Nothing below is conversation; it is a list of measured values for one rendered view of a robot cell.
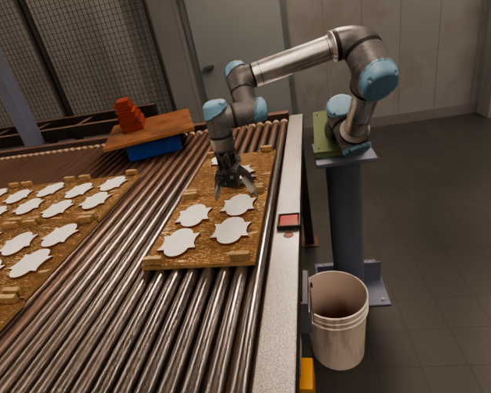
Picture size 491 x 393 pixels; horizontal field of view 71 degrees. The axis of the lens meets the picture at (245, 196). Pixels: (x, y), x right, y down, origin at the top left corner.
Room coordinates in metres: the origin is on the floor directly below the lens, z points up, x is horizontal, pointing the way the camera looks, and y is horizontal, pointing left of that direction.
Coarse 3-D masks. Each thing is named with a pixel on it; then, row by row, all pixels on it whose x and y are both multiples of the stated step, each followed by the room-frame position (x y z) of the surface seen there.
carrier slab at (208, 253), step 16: (176, 208) 1.17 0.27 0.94; (256, 208) 1.05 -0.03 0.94; (208, 224) 1.01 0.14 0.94; (256, 224) 0.95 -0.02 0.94; (160, 240) 0.97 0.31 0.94; (208, 240) 0.91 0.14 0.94; (240, 240) 0.88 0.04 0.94; (256, 240) 0.86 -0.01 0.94; (192, 256) 0.85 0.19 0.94; (208, 256) 0.83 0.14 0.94; (224, 256) 0.82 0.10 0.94; (256, 256) 0.80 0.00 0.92
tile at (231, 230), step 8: (224, 224) 0.97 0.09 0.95; (232, 224) 0.96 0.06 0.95; (240, 224) 0.95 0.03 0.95; (248, 224) 0.94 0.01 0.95; (216, 232) 0.93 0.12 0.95; (224, 232) 0.92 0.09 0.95; (232, 232) 0.91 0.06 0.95; (240, 232) 0.90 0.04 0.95; (224, 240) 0.88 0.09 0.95; (232, 240) 0.87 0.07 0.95
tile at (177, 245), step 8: (176, 232) 0.98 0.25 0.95; (184, 232) 0.97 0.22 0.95; (192, 232) 0.96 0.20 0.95; (168, 240) 0.95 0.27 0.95; (176, 240) 0.94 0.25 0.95; (184, 240) 0.93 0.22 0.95; (192, 240) 0.92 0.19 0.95; (160, 248) 0.91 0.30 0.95; (168, 248) 0.90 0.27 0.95; (176, 248) 0.89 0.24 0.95; (184, 248) 0.88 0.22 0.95; (192, 248) 0.88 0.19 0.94; (168, 256) 0.86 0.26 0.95; (176, 256) 0.86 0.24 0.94
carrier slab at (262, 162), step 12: (252, 156) 1.54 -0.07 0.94; (264, 156) 1.50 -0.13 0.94; (204, 168) 1.51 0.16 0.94; (216, 168) 1.48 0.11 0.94; (252, 168) 1.39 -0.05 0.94; (264, 168) 1.37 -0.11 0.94; (204, 180) 1.38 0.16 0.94; (264, 180) 1.25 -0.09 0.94; (204, 192) 1.26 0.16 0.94; (228, 192) 1.22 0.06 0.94; (240, 192) 1.20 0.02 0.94
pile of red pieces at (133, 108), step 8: (120, 104) 2.05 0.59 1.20; (128, 104) 2.11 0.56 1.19; (120, 112) 2.05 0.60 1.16; (128, 112) 2.05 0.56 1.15; (136, 112) 2.16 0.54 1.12; (120, 120) 2.04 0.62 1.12; (128, 120) 2.04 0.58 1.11; (136, 120) 2.05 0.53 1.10; (144, 120) 2.23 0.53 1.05; (128, 128) 2.04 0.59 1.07; (136, 128) 2.05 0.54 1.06
